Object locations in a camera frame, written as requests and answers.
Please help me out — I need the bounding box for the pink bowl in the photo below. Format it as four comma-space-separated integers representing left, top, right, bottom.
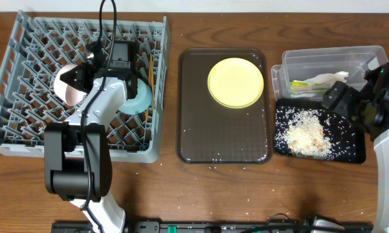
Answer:
54, 64, 87, 106

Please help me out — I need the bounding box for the light blue bowl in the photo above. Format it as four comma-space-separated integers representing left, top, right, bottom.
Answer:
118, 78, 152, 115

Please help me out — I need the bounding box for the green snack wrapper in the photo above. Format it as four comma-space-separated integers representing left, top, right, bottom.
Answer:
291, 80, 330, 94

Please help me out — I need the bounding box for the rice and nutshell pile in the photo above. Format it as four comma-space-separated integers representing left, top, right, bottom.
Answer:
274, 106, 357, 162

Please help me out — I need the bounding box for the wooden chopstick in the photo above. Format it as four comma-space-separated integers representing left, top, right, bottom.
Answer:
148, 54, 154, 95
144, 64, 157, 122

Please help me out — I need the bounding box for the yellow plate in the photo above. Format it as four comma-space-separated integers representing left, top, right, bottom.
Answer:
207, 58, 265, 109

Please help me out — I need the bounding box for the white napkin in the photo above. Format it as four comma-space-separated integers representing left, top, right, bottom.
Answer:
305, 71, 349, 85

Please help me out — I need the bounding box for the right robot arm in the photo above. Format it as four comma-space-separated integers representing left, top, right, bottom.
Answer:
322, 62, 389, 232

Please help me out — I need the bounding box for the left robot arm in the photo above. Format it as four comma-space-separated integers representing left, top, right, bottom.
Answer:
44, 65, 128, 232

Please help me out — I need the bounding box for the black tray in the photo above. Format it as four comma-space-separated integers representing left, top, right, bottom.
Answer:
273, 98, 366, 164

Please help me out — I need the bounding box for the clear plastic bin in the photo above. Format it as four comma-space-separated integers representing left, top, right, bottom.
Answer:
271, 45, 388, 101

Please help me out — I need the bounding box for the grey dish rack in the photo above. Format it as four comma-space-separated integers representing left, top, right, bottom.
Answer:
0, 12, 171, 163

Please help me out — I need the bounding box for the dark brown serving tray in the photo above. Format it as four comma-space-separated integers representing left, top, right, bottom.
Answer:
176, 49, 273, 164

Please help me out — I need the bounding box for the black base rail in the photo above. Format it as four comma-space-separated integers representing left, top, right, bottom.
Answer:
50, 213, 376, 233

